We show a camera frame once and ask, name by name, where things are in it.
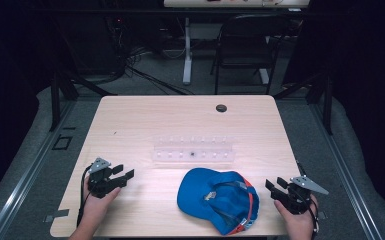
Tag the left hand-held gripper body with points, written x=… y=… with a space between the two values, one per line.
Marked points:
x=100 y=181

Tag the black folding chair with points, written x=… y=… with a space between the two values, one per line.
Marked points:
x=243 y=50

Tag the white desk leg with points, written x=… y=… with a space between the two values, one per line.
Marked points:
x=187 y=53
x=264 y=76

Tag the person's right hand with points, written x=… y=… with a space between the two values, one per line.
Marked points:
x=298 y=225

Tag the black metal stand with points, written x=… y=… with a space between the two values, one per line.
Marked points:
x=55 y=100
x=327 y=106

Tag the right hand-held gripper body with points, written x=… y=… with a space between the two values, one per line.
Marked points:
x=296 y=200

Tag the round dark table grommet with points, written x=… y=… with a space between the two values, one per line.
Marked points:
x=221 y=108

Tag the clear plastic hook rack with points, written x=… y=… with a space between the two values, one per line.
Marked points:
x=193 y=155

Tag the blue cap with orange trim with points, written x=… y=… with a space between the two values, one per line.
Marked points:
x=206 y=196

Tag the aluminium floor rail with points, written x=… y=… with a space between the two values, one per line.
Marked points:
x=26 y=180
x=346 y=180

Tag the person's left hand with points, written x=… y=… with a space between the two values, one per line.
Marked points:
x=95 y=208

